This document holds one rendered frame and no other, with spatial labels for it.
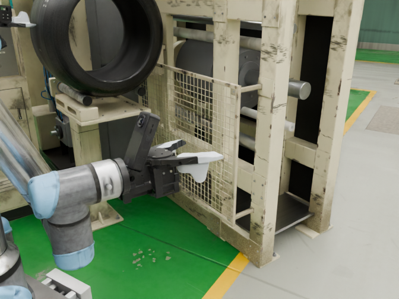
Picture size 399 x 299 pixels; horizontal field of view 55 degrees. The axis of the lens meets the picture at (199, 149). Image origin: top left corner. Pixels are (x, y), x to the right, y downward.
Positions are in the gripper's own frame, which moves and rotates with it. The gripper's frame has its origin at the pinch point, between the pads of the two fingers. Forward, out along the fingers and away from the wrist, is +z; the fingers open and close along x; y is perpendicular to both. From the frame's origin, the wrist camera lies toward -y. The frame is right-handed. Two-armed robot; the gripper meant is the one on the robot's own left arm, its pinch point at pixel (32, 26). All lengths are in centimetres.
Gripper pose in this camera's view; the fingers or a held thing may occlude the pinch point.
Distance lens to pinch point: 180.9
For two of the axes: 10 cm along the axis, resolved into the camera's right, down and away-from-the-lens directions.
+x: -6.0, -3.1, 7.4
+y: 1.0, -9.4, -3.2
